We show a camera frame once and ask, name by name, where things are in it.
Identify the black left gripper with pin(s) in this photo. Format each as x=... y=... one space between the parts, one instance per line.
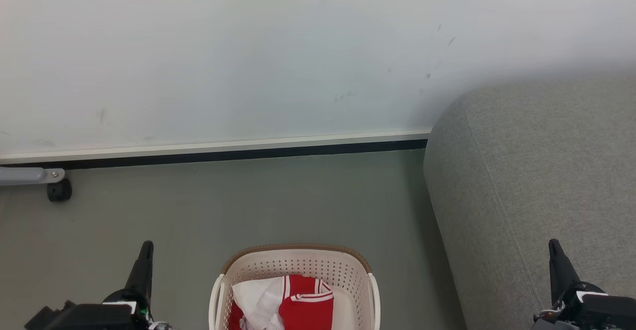
x=84 y=317

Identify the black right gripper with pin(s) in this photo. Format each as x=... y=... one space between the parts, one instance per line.
x=601 y=312

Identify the red and white garment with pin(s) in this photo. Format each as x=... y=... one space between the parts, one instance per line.
x=308 y=310

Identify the grey fabric sofa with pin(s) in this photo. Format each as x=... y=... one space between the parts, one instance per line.
x=526 y=181

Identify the black caster wheel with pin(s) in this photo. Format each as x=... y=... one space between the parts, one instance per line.
x=59 y=191

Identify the white and black baseboard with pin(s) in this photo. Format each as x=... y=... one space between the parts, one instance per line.
x=198 y=152

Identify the grey metal furniture leg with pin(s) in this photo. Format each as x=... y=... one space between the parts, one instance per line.
x=25 y=176

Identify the cream perforated laundry basket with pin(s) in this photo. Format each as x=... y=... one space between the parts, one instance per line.
x=298 y=263

